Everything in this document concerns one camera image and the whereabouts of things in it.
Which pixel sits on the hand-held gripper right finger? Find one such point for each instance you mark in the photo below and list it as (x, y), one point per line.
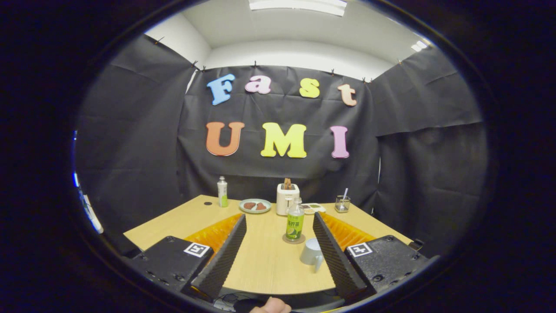
(334, 256)

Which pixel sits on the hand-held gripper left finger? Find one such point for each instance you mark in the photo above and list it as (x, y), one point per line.
(223, 261)

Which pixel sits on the white cup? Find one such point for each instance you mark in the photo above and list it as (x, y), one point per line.
(310, 254)

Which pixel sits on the clear juice bottle green label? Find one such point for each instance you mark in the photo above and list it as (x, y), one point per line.
(295, 226)

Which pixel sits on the round brown coaster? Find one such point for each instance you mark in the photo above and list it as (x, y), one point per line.
(285, 239)

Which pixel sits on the slim white bottle green label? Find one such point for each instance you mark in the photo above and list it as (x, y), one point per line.
(222, 193)

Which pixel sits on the wooden table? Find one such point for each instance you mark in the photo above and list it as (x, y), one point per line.
(265, 261)

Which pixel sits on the white divided snack tray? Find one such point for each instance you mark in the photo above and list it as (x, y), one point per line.
(312, 209)

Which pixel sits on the pale green plate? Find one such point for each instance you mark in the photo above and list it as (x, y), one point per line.
(255, 212)

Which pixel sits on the brown meat piece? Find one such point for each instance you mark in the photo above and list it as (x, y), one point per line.
(261, 206)
(249, 205)

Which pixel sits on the white straw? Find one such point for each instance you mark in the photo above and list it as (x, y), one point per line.
(345, 192)

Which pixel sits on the white toaster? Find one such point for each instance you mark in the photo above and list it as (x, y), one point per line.
(284, 201)

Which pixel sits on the small black clamp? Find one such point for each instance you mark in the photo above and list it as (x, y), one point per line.
(415, 244)

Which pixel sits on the brown bread slice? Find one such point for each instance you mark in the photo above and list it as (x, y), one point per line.
(288, 182)

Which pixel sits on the small ceiling light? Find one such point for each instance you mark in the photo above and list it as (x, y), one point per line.
(419, 45)

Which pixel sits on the large ceiling light panel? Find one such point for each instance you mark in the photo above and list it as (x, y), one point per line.
(297, 6)

